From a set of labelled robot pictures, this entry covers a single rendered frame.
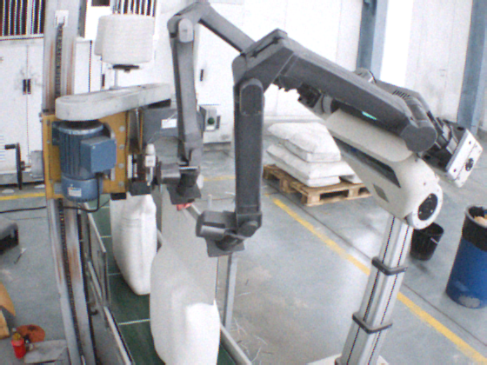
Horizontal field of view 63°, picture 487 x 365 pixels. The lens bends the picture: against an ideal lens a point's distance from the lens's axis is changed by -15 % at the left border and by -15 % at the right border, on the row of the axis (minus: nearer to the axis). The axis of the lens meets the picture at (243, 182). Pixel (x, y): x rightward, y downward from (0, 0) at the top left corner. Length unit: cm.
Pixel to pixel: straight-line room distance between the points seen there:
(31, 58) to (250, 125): 356
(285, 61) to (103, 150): 75
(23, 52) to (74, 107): 294
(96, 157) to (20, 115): 305
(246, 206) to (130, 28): 67
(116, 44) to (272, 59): 72
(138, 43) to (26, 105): 304
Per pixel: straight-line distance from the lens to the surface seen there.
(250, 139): 89
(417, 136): 96
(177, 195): 144
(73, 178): 147
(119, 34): 140
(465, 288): 330
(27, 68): 431
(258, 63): 78
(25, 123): 439
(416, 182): 124
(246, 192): 100
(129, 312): 214
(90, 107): 138
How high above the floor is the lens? 169
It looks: 21 degrees down
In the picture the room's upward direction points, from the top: 6 degrees clockwise
